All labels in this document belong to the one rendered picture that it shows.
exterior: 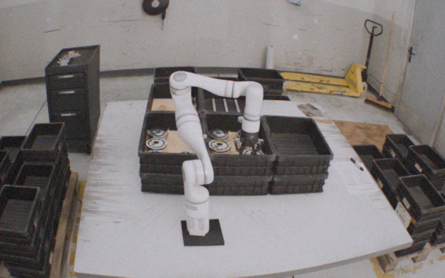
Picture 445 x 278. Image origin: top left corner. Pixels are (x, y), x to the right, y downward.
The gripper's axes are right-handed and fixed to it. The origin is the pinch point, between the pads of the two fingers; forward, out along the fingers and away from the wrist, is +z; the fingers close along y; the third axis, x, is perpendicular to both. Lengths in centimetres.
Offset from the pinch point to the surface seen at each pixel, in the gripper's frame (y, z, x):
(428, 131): 275, 63, 157
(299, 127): 33.9, -0.4, 29.1
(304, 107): 59, 16, 91
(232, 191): -6.0, 13.7, -8.4
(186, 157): -26.8, -4.4, -8.8
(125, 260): -53, 18, -54
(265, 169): 7.6, 1.1, -8.5
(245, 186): 0.0, 10.9, -7.9
